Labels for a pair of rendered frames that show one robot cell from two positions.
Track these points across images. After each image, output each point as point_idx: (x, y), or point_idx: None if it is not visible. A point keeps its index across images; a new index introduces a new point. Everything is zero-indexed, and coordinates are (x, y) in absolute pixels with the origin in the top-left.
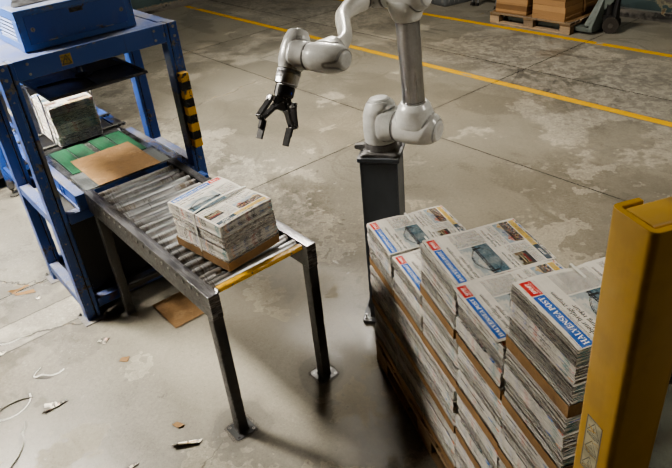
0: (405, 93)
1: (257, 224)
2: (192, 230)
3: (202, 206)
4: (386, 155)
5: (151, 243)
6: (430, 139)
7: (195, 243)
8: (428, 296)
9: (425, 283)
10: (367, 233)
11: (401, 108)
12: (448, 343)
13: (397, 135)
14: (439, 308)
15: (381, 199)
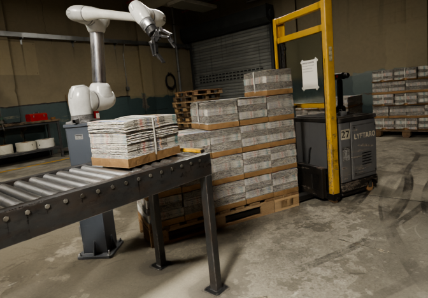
0: (102, 75)
1: None
2: (148, 137)
3: (144, 116)
4: (96, 119)
5: (118, 177)
6: (115, 101)
7: (149, 151)
8: (217, 124)
9: (213, 120)
10: None
11: (102, 84)
12: (233, 134)
13: (102, 102)
14: (226, 121)
15: None
